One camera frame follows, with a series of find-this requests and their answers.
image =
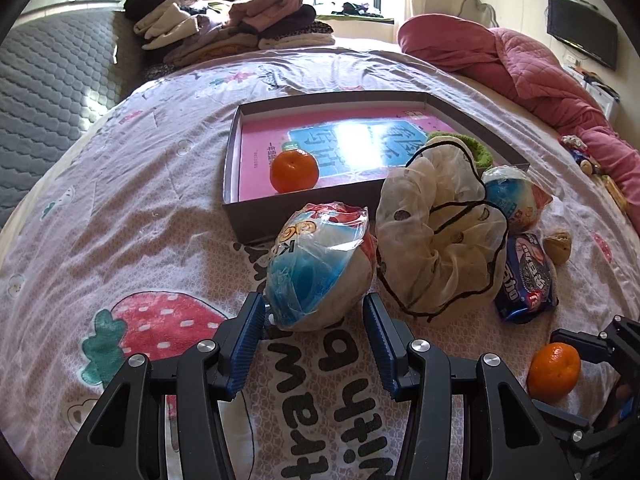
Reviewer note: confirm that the small colourful toy figure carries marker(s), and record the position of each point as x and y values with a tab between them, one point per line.
581	155

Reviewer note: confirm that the blue-white egg toy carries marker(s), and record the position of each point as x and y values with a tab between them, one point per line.
320	266

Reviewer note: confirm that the pile of folded clothes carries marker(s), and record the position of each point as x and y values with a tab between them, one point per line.
180	33

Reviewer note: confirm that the red-blue egg toy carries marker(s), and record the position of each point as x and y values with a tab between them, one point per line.
516	195

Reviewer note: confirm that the black wall television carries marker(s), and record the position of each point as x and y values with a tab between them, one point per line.
585	29

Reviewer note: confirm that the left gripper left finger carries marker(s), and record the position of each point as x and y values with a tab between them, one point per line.
123	437

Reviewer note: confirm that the pink quilted blanket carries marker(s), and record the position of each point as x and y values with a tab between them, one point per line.
526	72

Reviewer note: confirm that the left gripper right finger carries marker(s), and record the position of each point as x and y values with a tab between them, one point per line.
504	435

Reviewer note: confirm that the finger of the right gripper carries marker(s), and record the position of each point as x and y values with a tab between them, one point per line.
563	425
618	345

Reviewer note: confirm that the grey cardboard tray box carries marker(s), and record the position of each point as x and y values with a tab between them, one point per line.
255	221

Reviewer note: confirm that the green fuzzy scrunchie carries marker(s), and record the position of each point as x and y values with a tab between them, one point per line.
480	154

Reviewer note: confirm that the orange mandarin in tray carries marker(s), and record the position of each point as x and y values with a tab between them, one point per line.
294	170

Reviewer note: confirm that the blue Oreo cookie packet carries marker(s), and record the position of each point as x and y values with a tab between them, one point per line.
529	283

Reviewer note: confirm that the orange mandarin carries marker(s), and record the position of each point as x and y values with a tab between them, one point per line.
294	170
553	372

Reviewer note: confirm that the white heart-shaped chair back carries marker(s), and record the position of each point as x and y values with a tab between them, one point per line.
479	12

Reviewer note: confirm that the dark clothes on windowsill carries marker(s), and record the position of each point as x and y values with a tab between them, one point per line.
361	10

